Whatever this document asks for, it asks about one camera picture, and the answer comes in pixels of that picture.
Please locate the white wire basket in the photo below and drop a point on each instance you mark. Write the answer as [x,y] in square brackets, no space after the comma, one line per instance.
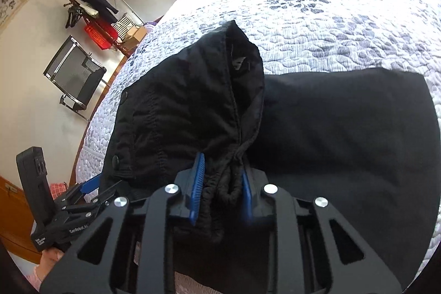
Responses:
[125,24]

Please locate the wooden coat rack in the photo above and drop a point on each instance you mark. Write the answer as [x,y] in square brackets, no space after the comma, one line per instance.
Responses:
[117,45]

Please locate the black pants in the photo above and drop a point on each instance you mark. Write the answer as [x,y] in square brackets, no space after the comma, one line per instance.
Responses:
[367,140]

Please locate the black mesh chair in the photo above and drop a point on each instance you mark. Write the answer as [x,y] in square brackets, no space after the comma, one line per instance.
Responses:
[76,74]

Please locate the black garment on rack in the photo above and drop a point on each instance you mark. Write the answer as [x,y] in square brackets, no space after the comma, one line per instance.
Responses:
[105,9]

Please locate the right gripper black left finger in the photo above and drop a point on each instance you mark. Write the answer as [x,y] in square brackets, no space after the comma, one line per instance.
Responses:
[128,247]

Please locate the grey quilted bedspread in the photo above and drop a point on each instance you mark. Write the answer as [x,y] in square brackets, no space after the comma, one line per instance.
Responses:
[292,36]

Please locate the red bag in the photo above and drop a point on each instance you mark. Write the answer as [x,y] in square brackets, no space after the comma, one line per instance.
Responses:
[102,33]

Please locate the left hand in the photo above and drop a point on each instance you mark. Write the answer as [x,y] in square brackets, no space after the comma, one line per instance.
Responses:
[49,258]

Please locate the cardboard boxes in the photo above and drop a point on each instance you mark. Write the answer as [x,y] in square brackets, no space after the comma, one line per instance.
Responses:
[133,37]

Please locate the framed wall picture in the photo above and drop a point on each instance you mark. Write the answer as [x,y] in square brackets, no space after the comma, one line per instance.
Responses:
[9,9]

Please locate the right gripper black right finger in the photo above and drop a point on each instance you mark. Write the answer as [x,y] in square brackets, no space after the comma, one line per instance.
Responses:
[312,248]

